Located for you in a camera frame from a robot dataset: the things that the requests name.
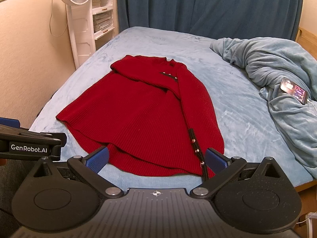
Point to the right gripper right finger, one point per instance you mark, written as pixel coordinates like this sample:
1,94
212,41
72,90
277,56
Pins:
226,170

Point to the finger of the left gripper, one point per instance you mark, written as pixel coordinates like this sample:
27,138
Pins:
10,122

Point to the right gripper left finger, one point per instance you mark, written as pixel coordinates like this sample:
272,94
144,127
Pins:
86,169

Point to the red knit sweater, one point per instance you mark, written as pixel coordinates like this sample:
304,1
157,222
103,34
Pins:
154,116

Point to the light blue bed sheet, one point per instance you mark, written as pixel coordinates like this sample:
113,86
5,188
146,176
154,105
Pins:
242,114

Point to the smartphone with lit screen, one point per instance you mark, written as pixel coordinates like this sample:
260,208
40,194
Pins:
294,90

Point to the grey-blue fleece blanket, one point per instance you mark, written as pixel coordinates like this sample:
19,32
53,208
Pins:
286,74

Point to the white standing fan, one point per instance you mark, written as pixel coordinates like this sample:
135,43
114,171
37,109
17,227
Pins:
81,30

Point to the white shelf unit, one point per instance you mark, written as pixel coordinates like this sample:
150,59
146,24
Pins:
105,21

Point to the wooden bed headboard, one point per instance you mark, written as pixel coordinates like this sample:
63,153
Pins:
308,41

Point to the dark blue curtain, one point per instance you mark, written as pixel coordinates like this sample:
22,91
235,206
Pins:
243,19

